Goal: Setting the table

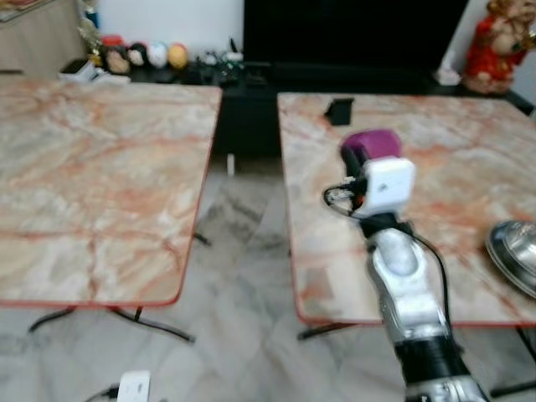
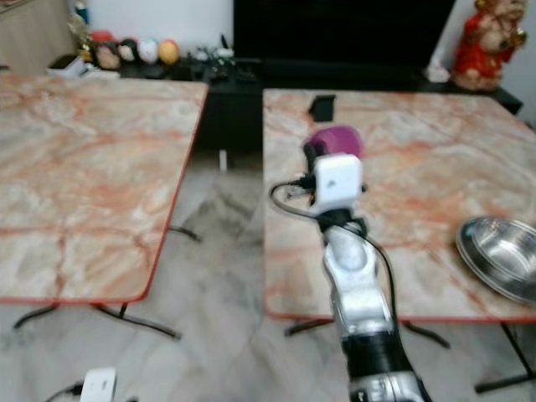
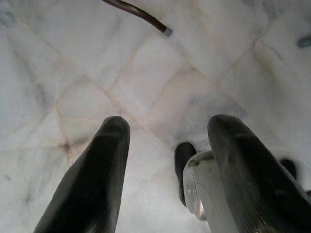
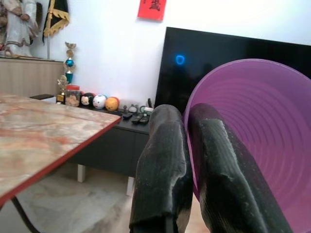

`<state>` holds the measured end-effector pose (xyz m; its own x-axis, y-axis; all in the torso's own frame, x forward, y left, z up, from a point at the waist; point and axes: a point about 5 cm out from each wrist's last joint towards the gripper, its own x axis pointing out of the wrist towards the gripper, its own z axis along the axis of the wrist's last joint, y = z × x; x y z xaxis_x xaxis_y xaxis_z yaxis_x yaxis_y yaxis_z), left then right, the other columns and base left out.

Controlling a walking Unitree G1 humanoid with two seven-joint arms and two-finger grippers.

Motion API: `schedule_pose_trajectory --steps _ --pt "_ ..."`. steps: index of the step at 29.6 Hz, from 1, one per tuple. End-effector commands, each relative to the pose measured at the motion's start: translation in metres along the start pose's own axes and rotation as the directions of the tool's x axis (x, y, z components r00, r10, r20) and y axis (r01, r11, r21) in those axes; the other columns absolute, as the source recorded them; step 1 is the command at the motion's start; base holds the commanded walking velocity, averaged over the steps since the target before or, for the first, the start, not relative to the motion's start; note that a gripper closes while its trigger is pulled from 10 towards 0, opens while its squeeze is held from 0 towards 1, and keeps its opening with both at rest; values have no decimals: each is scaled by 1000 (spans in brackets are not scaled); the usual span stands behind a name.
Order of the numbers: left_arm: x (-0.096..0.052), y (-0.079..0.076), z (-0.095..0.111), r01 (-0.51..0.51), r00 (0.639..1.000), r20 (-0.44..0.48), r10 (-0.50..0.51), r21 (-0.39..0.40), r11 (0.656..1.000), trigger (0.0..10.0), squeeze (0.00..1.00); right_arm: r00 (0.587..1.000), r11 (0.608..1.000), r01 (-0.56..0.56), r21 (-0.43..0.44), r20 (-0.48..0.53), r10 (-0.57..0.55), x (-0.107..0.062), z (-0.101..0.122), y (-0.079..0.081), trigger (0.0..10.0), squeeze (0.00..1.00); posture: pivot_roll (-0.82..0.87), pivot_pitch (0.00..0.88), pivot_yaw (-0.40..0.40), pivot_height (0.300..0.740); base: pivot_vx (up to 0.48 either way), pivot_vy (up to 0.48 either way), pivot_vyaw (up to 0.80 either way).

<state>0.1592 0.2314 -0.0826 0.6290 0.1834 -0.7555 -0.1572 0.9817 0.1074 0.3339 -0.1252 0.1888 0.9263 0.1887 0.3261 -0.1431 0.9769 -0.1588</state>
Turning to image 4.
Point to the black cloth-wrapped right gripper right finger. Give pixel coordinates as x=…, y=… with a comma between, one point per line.
x=226, y=174

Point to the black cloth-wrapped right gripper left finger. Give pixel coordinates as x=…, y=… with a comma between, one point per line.
x=162, y=155

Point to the purple translucent plastic cup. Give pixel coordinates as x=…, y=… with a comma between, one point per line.
x=262, y=116

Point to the black remote control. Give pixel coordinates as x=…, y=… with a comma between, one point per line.
x=144, y=120
x=127, y=115
x=137, y=119

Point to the dark grey TV console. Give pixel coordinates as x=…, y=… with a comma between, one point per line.
x=116, y=145

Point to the small grey Totoro figurine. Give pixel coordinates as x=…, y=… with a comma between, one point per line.
x=133, y=108

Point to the orange round plush toy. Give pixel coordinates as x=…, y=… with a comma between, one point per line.
x=112, y=104

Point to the white round plush toy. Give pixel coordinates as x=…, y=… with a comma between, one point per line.
x=99, y=102

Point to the black Mickey tsum plush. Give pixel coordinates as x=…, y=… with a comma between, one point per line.
x=86, y=99

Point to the red-lidded plastic snack jar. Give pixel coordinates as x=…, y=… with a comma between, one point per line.
x=72, y=95

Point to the small gold trophy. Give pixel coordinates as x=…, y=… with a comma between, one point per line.
x=62, y=89

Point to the black flat-screen television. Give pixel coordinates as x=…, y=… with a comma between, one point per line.
x=218, y=48

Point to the marble-pattern dining table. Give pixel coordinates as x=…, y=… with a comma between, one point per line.
x=39, y=136

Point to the tall gold and teal trophy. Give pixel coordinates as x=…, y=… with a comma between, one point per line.
x=69, y=63

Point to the beige wooden sideboard cabinet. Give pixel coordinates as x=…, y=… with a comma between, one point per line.
x=29, y=77

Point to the black flag with gold fringe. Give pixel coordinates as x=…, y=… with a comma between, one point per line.
x=56, y=17

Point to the white robed figurine statue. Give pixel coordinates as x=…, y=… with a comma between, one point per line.
x=18, y=26

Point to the red paper wall hanging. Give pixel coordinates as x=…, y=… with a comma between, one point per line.
x=150, y=8

